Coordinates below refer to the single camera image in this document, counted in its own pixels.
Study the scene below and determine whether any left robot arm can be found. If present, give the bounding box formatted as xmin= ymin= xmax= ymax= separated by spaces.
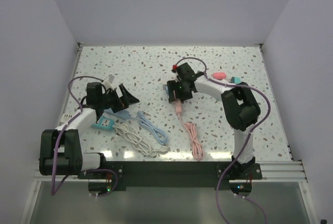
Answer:
xmin=39 ymin=82 xmax=139 ymax=178

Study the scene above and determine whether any pink cord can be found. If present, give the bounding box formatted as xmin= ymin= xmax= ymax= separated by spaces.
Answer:
xmin=178 ymin=112 xmax=206 ymax=161

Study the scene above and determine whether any white cord of teal strip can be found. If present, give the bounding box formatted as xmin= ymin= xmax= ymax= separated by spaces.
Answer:
xmin=113 ymin=122 xmax=171 ymax=159

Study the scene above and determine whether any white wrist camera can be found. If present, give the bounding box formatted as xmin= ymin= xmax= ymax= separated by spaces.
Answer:
xmin=102 ymin=74 xmax=115 ymax=90
xmin=172 ymin=64 xmax=181 ymax=77

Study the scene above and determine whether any teal power strip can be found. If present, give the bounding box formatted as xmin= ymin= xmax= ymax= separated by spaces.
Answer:
xmin=91 ymin=116 xmax=114 ymax=131

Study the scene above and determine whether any red pink plug adapter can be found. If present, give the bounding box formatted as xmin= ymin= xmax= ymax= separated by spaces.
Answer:
xmin=212 ymin=72 xmax=226 ymax=80

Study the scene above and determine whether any blue power strip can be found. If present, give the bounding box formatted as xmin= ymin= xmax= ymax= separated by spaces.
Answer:
xmin=104 ymin=109 xmax=130 ymax=120

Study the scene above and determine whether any light blue plug adapter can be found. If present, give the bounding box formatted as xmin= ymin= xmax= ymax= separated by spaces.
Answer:
xmin=230 ymin=76 xmax=241 ymax=84

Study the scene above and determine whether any pink power strip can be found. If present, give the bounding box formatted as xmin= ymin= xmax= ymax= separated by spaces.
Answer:
xmin=174 ymin=100 xmax=182 ymax=114

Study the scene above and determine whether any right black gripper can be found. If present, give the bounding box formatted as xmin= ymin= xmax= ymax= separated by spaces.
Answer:
xmin=168 ymin=80 xmax=193 ymax=103

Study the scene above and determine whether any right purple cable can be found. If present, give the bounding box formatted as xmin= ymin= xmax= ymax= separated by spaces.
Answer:
xmin=176 ymin=57 xmax=273 ymax=224

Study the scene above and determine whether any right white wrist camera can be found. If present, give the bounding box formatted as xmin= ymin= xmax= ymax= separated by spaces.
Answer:
xmin=172 ymin=64 xmax=181 ymax=77

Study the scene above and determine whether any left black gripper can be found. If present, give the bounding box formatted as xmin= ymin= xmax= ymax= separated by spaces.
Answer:
xmin=99 ymin=84 xmax=138 ymax=113

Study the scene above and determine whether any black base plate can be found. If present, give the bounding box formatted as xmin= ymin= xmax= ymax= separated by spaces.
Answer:
xmin=78 ymin=161 xmax=263 ymax=192

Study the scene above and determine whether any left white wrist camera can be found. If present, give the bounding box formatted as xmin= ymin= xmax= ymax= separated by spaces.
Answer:
xmin=102 ymin=74 xmax=115 ymax=90

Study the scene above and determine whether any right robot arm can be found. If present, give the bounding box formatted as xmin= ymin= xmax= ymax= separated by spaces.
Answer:
xmin=166 ymin=62 xmax=261 ymax=179

